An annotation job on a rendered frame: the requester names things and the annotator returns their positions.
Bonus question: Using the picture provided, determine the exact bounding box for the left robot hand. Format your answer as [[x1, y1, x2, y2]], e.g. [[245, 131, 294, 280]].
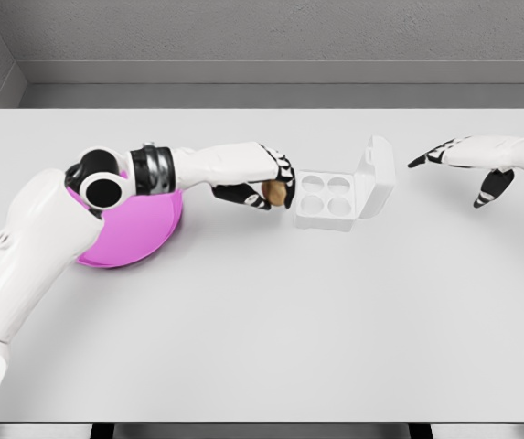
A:
[[210, 141, 296, 212]]

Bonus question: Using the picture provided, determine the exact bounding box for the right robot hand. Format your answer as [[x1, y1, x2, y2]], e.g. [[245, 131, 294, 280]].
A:
[[407, 134, 517, 209]]

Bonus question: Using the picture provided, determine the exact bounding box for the brown egg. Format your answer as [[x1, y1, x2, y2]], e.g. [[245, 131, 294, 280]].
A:
[[262, 180, 289, 208]]

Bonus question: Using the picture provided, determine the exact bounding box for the white egg box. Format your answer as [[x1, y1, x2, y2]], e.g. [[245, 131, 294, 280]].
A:
[[293, 134, 398, 233]]

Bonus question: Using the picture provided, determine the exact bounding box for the pink bowl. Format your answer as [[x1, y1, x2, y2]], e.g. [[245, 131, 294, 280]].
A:
[[63, 169, 184, 270]]

